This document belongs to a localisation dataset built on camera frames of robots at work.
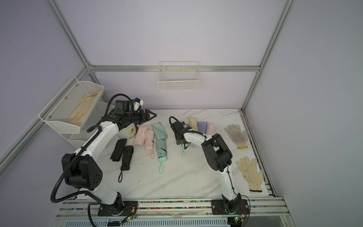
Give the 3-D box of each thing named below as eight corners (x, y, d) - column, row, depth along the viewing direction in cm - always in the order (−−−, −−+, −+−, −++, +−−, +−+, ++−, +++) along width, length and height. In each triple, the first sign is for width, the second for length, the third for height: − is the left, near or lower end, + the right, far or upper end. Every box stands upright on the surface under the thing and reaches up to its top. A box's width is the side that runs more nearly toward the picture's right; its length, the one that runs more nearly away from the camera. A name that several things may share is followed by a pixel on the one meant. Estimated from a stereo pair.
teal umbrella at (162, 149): (157, 173, 88) (156, 171, 85) (157, 141, 103) (156, 139, 100) (169, 172, 88) (168, 170, 85) (167, 140, 103) (166, 137, 100)
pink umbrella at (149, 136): (145, 159, 94) (143, 157, 91) (146, 132, 108) (145, 130, 105) (154, 157, 95) (153, 155, 92) (154, 131, 109) (153, 129, 106)
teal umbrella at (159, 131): (157, 142, 102) (157, 141, 100) (151, 126, 112) (150, 124, 110) (168, 138, 104) (168, 136, 103) (161, 122, 114) (160, 120, 112)
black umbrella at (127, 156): (118, 182, 85) (116, 180, 81) (126, 148, 99) (124, 145, 96) (127, 181, 85) (125, 179, 82) (133, 147, 100) (132, 145, 97)
